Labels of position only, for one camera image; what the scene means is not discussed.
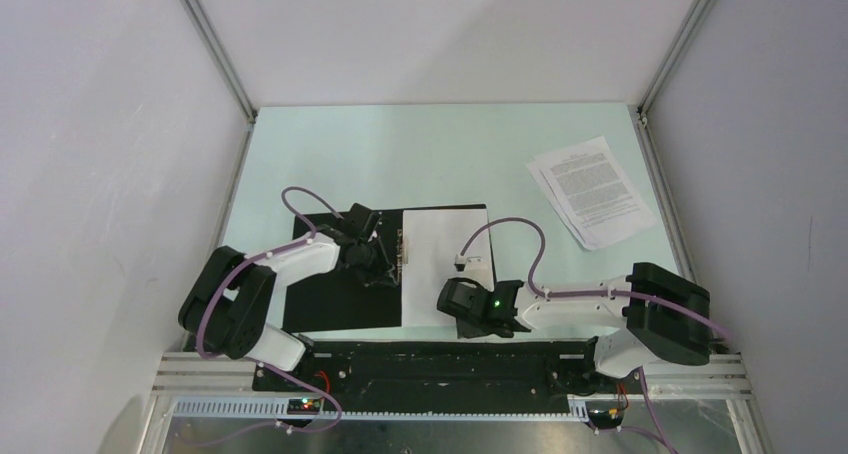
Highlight beige and black file folder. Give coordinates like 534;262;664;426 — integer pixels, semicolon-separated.
281;204;487;333

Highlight white paper sheets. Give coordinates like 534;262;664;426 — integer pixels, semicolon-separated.
401;207;494;328

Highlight printed text paper sheets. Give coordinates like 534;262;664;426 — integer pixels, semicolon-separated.
526;136;657;251

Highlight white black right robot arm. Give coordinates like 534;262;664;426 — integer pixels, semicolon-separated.
436;263;714;392

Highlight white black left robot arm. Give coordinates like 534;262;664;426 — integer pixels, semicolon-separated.
178;203;400;391

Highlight metal folder clip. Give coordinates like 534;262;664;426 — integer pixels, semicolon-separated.
395;228;407;284

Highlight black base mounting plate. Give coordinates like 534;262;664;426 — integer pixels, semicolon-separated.
291;340;638;415

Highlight right controller board with leds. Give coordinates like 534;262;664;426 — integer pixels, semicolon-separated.
585;407;626;431

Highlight controller board with leds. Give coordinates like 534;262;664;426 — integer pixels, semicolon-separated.
286;397;323;417
585;407;626;431

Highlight left controller board with leds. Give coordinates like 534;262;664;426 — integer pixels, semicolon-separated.
286;397;323;417

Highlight aluminium frame rail front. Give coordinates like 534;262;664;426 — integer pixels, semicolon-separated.
152;353;754;422

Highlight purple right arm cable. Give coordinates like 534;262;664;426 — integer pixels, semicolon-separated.
453;217;730;454

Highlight left aluminium corner post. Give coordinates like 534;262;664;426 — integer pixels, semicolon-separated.
179;0;258;124

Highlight aluminium corner post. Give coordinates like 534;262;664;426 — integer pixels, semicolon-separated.
179;0;258;124
636;0;717;117

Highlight right aluminium corner post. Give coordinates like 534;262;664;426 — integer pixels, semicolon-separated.
636;0;717;117

